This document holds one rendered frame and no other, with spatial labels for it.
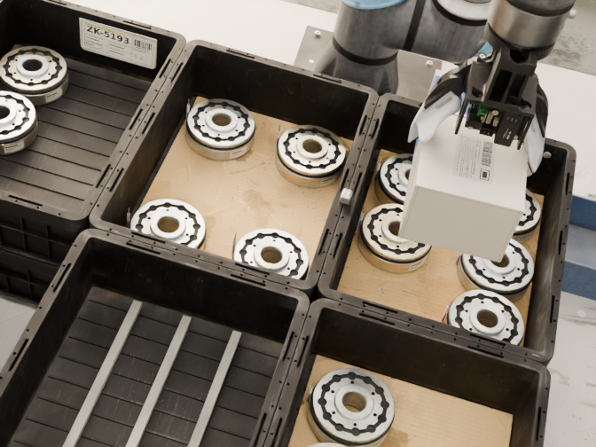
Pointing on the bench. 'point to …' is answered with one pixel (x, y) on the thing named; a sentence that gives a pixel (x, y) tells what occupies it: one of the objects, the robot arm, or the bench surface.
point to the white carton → (465, 191)
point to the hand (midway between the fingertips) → (471, 152)
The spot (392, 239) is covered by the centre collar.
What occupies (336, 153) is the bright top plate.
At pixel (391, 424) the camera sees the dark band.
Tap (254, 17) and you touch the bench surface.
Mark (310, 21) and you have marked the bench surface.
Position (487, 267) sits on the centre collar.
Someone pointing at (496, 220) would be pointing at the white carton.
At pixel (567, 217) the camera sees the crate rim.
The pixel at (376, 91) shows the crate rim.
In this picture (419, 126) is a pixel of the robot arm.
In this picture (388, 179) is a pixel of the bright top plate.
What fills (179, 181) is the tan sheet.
